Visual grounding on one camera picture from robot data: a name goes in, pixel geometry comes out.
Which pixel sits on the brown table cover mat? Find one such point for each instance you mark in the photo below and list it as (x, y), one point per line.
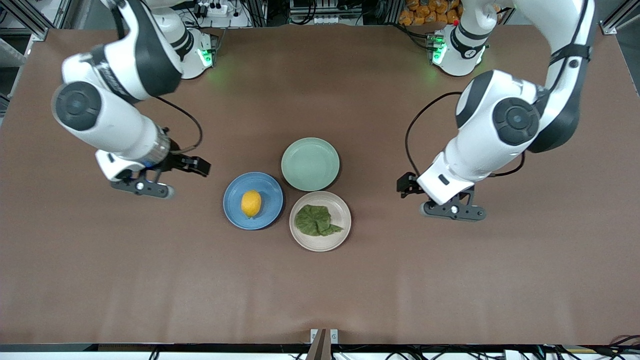
(320, 290)

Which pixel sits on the beige plate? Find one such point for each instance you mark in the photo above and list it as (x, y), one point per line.
(337, 235)

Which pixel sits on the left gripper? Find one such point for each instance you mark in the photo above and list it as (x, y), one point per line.
(408, 184)

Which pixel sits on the white power strip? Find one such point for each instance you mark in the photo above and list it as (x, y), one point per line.
(215, 10)

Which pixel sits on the green lettuce leaf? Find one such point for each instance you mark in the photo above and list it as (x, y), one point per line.
(314, 220)

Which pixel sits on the metal table edge bracket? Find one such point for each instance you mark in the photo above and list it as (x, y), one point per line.
(324, 342)

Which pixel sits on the blue plate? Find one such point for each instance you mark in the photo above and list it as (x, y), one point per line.
(270, 212)

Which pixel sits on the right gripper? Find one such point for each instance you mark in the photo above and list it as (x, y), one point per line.
(178, 160)

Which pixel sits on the pile of orange packets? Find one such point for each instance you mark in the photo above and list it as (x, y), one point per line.
(425, 12)

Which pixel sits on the pale green plate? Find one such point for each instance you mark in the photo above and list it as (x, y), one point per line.
(310, 162)

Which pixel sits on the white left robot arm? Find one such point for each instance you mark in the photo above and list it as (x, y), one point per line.
(480, 140)

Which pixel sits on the yellow lemon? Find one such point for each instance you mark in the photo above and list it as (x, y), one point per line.
(251, 203)

